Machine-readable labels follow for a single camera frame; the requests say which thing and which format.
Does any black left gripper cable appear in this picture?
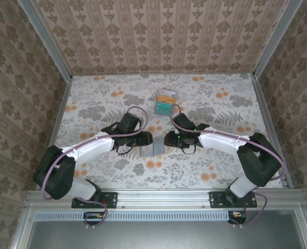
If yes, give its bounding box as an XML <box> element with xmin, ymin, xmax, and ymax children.
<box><xmin>115</xmin><ymin>144</ymin><xmax>137</xmax><ymax>157</ymax></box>

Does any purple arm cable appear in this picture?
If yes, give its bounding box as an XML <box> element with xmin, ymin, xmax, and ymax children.
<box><xmin>169</xmin><ymin>104</ymin><xmax>286</xmax><ymax>228</ymax></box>
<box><xmin>41</xmin><ymin>105</ymin><xmax>150</xmax><ymax>229</ymax></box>

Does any grey slotted cable duct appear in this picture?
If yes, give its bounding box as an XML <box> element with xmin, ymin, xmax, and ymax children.
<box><xmin>35</xmin><ymin>210</ymin><xmax>247</xmax><ymax>222</ymax></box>

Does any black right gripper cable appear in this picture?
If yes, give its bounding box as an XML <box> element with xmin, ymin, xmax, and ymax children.
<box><xmin>179</xmin><ymin>145</ymin><xmax>197</xmax><ymax>156</ymax></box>

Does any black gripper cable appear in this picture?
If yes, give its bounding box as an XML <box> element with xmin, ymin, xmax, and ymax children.
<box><xmin>115</xmin><ymin>144</ymin><xmax>137</xmax><ymax>157</ymax></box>
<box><xmin>179</xmin><ymin>145</ymin><xmax>197</xmax><ymax>156</ymax></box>

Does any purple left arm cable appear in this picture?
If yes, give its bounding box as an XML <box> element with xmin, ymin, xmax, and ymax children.
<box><xmin>41</xmin><ymin>105</ymin><xmax>150</xmax><ymax>229</ymax></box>

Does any aluminium side rail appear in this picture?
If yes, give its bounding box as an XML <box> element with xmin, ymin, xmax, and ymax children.
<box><xmin>48</xmin><ymin>76</ymin><xmax>73</xmax><ymax>194</ymax></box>
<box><xmin>253</xmin><ymin>75</ymin><xmax>295</xmax><ymax>190</ymax></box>

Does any orange credit card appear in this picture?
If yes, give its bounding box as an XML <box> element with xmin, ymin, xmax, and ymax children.
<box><xmin>156</xmin><ymin>94</ymin><xmax>177</xmax><ymax>104</ymax></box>

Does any aluminium cross beam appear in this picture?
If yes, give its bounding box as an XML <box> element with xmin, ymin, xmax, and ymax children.
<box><xmin>23</xmin><ymin>188</ymin><xmax>307</xmax><ymax>210</ymax></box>

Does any aluminium frame post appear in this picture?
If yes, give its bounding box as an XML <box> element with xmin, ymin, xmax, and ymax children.
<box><xmin>252</xmin><ymin>0</ymin><xmax>298</xmax><ymax>78</ymax></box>
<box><xmin>19</xmin><ymin>0</ymin><xmax>73</xmax><ymax>81</ymax></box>

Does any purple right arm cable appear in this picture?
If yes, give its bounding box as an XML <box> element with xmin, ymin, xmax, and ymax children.
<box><xmin>169</xmin><ymin>104</ymin><xmax>286</xmax><ymax>228</ymax></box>

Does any black connector box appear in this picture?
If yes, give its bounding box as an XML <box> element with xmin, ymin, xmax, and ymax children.
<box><xmin>227</xmin><ymin>210</ymin><xmax>248</xmax><ymax>225</ymax></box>
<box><xmin>83</xmin><ymin>211</ymin><xmax>108</xmax><ymax>226</ymax></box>

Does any grey metal panel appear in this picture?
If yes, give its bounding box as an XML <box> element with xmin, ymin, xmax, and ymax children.
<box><xmin>10</xmin><ymin>207</ymin><xmax>307</xmax><ymax>249</ymax></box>

